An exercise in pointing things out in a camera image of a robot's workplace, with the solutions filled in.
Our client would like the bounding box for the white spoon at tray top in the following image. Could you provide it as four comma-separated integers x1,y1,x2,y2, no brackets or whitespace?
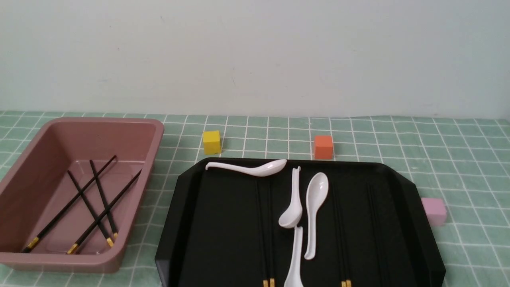
205,159,287,177

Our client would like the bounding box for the yellow cube block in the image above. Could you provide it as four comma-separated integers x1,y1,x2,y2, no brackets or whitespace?
202,130,222,155

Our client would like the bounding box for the orange cube block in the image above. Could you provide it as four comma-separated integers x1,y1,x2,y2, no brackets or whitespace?
314,135,334,160

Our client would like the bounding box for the white spoon middle right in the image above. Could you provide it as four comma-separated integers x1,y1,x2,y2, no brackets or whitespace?
304,172,329,260

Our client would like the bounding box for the white spoon middle left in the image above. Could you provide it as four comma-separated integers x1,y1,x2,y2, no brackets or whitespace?
278,166,302,229

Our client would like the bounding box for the black plastic tray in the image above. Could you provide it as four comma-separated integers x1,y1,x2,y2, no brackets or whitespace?
155,157,446,287

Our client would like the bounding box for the black chopstick on tray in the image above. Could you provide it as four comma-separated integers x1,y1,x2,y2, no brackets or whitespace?
331,184,347,287
267,179,275,287
255,180,269,287
336,191,352,287

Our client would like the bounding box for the white spoon bottom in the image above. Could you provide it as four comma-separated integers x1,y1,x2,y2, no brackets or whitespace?
283,226,304,287

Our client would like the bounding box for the black chopstick in bin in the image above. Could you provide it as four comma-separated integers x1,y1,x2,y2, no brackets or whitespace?
21,170,95,253
66,170,142,254
89,160,118,240
67,171,114,248

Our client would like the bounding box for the pink plastic bin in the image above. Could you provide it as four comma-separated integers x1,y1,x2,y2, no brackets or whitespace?
0,118,164,273

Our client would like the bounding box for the pink cube block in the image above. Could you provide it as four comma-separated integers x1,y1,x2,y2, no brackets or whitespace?
421,197,447,226

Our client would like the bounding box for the green checkered tablecloth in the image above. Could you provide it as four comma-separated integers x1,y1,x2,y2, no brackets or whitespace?
0,110,510,287

